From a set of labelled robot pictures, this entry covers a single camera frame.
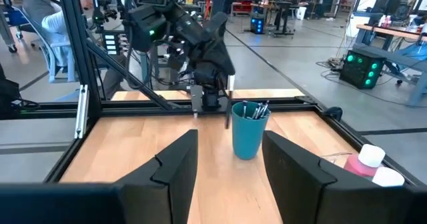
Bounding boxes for black box blue light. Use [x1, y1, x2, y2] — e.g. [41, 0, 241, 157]
[250, 16, 266, 35]

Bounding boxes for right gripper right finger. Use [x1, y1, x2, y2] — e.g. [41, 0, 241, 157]
[262, 130, 427, 224]

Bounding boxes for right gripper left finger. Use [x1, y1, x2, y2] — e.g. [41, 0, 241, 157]
[0, 129, 199, 224]

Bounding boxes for black computer green lights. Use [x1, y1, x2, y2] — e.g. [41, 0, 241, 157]
[339, 49, 386, 91]

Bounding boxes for wood top background workbench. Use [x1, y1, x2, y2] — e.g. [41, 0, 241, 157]
[354, 23, 427, 107]

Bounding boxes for white plastic chair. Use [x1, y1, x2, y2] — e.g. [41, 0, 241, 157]
[12, 5, 78, 84]

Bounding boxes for red storage shelf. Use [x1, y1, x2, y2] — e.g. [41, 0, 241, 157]
[232, 0, 255, 17]

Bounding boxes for white frame bracket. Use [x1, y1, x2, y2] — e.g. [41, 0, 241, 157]
[73, 84, 90, 140]

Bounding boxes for teal plastic cup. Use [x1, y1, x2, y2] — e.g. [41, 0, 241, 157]
[231, 100, 272, 161]

